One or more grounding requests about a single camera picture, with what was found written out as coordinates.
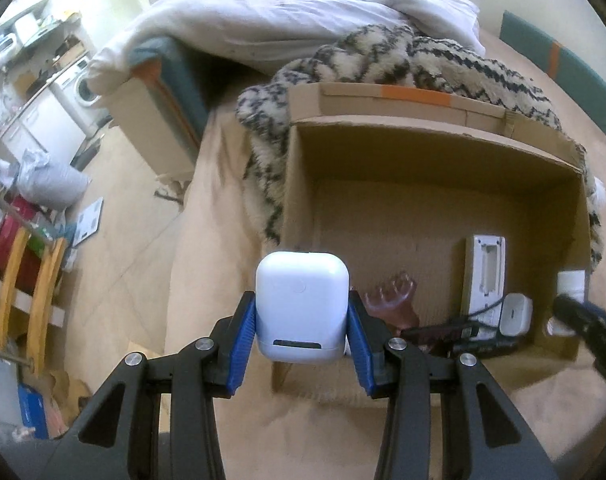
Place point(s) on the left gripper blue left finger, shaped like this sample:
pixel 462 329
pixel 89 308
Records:
pixel 210 368

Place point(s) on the pink translucent massage comb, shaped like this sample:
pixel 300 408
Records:
pixel 392 302

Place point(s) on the white rectangular device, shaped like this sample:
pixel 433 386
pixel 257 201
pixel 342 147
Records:
pixel 483 278

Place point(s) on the brown cardboard box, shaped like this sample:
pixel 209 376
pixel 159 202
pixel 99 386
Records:
pixel 393 179

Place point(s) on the white bottle red label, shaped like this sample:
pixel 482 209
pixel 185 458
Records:
pixel 571 291

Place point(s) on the white washing machine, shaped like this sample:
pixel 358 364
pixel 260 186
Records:
pixel 71 90

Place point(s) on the white earbuds case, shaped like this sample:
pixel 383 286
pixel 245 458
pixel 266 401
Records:
pixel 301 301

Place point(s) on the teal bed headboard cushion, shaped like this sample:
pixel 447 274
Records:
pixel 184 82

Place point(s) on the blue box on floor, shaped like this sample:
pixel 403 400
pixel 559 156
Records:
pixel 32 410

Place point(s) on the white duvet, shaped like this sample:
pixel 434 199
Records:
pixel 267 34

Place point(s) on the white plastic bag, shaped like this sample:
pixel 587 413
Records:
pixel 49 182

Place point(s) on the white floor scale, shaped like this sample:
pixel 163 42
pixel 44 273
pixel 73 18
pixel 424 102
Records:
pixel 87 223

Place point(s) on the black and cream knit blanket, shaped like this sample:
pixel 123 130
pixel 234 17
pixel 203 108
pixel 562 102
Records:
pixel 373 54

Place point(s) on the teal cushion with orange strap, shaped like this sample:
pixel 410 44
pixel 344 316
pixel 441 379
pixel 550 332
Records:
pixel 564 67

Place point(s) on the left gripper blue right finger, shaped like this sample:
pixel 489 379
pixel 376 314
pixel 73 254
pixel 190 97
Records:
pixel 399 373

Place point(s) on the white power adapter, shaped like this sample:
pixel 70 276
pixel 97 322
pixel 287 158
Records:
pixel 516 315

